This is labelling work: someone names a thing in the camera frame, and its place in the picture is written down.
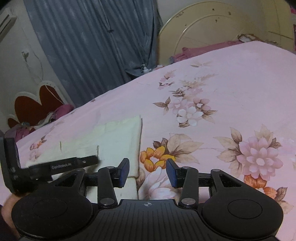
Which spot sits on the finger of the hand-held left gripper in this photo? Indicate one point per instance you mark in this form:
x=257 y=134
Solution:
x=62 y=165

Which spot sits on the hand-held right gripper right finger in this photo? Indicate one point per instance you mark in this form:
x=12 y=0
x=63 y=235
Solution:
x=172 y=172

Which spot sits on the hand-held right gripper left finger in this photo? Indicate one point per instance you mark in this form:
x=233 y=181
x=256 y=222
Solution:
x=123 y=172

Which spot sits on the small white cloth garment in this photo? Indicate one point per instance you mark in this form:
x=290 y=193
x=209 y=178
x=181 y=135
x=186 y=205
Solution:
x=115 y=139

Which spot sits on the person's left forearm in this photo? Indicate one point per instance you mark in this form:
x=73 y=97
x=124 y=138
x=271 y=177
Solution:
x=10 y=208

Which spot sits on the magenta crumpled clothes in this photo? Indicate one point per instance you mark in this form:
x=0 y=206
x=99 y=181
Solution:
x=63 y=110

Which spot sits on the pink floral bed sheet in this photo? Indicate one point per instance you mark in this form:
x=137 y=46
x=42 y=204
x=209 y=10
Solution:
x=231 y=76

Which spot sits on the blue grey curtain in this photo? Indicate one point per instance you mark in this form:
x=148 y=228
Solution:
x=92 y=46

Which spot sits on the pink pillow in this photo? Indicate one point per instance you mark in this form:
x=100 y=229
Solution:
x=196 y=49

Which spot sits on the cream round headboard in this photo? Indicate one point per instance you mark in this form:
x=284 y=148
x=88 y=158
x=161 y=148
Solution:
x=203 y=27

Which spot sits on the white air conditioner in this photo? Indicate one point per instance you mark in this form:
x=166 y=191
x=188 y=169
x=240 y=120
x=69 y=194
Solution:
x=7 y=23

